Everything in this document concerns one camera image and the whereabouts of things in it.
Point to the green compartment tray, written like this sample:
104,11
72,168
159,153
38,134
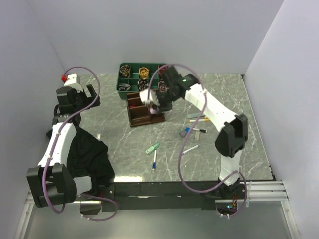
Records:
134,77

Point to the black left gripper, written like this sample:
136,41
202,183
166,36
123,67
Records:
89,99

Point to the green highlighter on table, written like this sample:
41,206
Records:
152,148

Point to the black white rolled tie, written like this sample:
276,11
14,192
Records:
143,83

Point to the aluminium rail frame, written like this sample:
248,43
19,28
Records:
267,213

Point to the grey rolled cloth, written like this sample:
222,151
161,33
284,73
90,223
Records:
123,87

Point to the orange black rolled tie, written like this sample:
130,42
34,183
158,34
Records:
161,69

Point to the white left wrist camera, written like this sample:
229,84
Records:
72,80

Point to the yellow rolled tie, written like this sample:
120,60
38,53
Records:
144,72

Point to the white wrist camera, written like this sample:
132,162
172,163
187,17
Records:
148,97
72,80

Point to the yellow cap white marker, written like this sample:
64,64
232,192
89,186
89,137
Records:
199,120

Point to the brown wooden desk organizer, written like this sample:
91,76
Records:
138,113

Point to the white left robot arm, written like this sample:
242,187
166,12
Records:
50,182

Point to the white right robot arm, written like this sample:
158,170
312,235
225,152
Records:
232,127

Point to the blue cap white pen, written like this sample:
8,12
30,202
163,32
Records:
155,159

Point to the small beige eraser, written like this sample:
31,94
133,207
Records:
197,136

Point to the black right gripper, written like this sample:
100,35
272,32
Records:
162,107

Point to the brown patterned rolled tie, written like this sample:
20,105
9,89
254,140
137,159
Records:
125,71

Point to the black cloth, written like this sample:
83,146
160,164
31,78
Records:
83,156

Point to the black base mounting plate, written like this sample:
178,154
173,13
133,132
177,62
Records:
164,195

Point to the pink black rolled tie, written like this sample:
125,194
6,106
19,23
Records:
162,87

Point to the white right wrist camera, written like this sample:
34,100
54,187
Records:
148,97

